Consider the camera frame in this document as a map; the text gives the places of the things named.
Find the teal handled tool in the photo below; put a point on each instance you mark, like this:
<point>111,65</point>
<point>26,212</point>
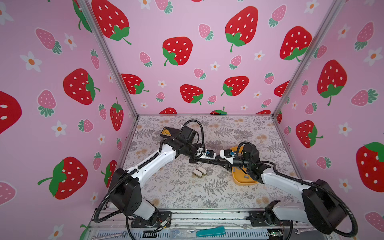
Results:
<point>213,232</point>

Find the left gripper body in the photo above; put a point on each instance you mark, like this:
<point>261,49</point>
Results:
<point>191,151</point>

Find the black stapler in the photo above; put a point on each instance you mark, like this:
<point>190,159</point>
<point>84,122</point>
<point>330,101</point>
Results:
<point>217,161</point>

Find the yellow plastic tray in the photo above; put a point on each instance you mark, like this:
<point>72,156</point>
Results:
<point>240,176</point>

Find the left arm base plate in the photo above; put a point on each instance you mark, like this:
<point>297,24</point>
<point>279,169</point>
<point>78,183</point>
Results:
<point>158,219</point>

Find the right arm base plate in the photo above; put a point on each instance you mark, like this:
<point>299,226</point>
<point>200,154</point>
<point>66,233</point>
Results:
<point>263,219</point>

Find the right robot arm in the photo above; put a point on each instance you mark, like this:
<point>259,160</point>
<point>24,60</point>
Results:
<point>319,206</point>

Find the black tool case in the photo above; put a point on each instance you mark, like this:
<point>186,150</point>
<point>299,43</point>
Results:
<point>170,133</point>

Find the silver wrench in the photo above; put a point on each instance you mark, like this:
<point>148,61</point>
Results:
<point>110,236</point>

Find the aluminium rail frame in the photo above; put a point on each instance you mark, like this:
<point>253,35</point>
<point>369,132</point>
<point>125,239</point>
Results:
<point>186,222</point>

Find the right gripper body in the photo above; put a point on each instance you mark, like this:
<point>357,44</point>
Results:
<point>241,163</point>

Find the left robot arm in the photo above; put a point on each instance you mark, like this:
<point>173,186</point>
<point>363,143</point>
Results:
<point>124,195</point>

